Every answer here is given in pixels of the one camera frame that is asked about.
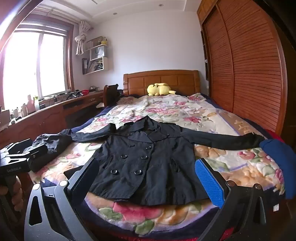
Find person's left hand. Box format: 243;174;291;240
0;179;23;210

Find red cloth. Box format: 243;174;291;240
266;130;286;143

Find floral blanket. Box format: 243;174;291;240
30;94;287;237

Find black devices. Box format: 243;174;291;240
67;91;84;100

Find wooden chair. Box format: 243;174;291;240
103;84;121;107

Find yellow plush toy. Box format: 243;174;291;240
147;82;176;96

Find tied beige curtain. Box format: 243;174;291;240
74;21;93;55

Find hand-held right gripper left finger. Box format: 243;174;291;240
24;158;100;241

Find window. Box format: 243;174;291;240
0;22;75;109

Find wooden desk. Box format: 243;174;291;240
0;89;107;149

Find black double-breasted coat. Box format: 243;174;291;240
63;116;266;206

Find wooden bed headboard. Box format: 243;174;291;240
123;70;201;96

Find white paper bag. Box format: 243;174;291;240
90;46;105;61

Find white wall shelf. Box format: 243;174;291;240
82;36;110;75

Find crumpled dark cloth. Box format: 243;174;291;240
32;130;73;160

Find wooden slatted wardrobe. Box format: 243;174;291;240
196;0;289;137

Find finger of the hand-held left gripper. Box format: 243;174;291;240
27;146;49;173

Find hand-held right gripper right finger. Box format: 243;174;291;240
195;158;273;241

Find blue garment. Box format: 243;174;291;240
259;138;288;200

